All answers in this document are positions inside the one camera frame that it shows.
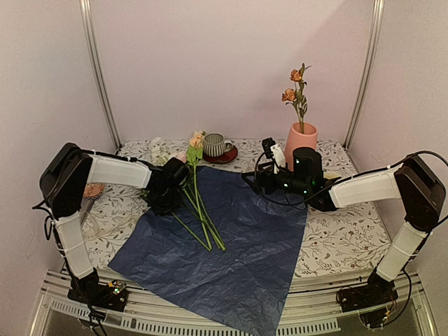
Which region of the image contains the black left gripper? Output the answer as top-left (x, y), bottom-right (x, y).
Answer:
top-left (148, 186), bottom-right (184, 216)

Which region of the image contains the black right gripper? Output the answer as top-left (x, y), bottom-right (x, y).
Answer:
top-left (242, 161), bottom-right (311, 197)

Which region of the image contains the artificial flower bouquet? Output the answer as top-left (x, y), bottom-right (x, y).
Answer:
top-left (139, 129), bottom-right (227, 252)

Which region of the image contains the blue wrapping paper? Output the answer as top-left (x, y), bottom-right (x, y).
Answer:
top-left (106, 165), bottom-right (314, 335)

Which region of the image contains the cream printed ribbon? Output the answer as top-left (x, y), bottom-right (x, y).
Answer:
top-left (80, 211), bottom-right (118, 241)

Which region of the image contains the orange rose stem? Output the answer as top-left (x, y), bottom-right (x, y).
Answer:
top-left (281, 63), bottom-right (312, 134)

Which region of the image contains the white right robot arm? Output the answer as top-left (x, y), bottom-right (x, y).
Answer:
top-left (294, 199), bottom-right (447, 291)

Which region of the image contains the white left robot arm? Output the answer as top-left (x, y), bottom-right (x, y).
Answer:
top-left (34, 143), bottom-right (189, 304)

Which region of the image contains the pink vase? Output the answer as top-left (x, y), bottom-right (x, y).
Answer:
top-left (284, 122), bottom-right (318, 169)

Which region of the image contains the dark red saucer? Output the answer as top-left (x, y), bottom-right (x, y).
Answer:
top-left (203, 146), bottom-right (238, 165)

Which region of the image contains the striped ceramic cup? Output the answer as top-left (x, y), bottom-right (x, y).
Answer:
top-left (203, 133), bottom-right (233, 157)

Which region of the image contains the floral tablecloth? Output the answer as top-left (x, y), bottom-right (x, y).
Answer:
top-left (80, 138), bottom-right (391, 278)

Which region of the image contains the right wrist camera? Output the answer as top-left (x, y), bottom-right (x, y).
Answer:
top-left (262, 138), bottom-right (287, 174)

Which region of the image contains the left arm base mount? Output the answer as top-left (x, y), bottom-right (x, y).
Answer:
top-left (67, 277), bottom-right (129, 312)

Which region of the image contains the aluminium front rail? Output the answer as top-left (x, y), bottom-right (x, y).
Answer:
top-left (30, 271), bottom-right (438, 335)

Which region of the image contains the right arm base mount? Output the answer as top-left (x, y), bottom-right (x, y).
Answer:
top-left (336, 283), bottom-right (398, 329)

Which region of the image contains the left aluminium frame post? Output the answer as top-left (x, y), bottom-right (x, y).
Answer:
top-left (79, 0), bottom-right (122, 150)

